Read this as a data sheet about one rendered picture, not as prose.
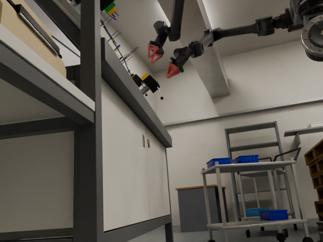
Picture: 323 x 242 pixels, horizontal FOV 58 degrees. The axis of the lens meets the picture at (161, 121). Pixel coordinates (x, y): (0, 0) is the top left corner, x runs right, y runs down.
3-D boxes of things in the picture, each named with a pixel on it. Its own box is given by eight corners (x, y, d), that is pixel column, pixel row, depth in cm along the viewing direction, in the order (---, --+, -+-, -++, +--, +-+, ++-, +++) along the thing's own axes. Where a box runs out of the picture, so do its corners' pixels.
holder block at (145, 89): (150, 107, 125) (167, 92, 125) (132, 89, 129) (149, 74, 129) (153, 110, 129) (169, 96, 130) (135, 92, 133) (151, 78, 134)
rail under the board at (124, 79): (172, 147, 182) (171, 137, 184) (105, 59, 70) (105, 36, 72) (164, 148, 183) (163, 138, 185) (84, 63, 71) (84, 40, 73)
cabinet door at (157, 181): (171, 213, 167) (166, 147, 179) (152, 219, 116) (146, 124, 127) (167, 214, 168) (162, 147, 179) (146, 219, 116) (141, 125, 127)
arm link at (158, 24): (179, 40, 169) (178, 29, 172) (174, 27, 159) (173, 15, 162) (159, 44, 172) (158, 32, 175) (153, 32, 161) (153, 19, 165)
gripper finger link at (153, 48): (142, 54, 164) (149, 41, 166) (146, 61, 170) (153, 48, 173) (152, 57, 161) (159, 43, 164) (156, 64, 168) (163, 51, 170)
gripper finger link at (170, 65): (160, 72, 158) (171, 59, 159) (164, 78, 164) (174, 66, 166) (169, 77, 155) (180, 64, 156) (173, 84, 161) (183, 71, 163)
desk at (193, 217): (230, 223, 605) (225, 187, 626) (220, 230, 478) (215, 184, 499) (196, 225, 626) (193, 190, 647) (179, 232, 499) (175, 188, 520)
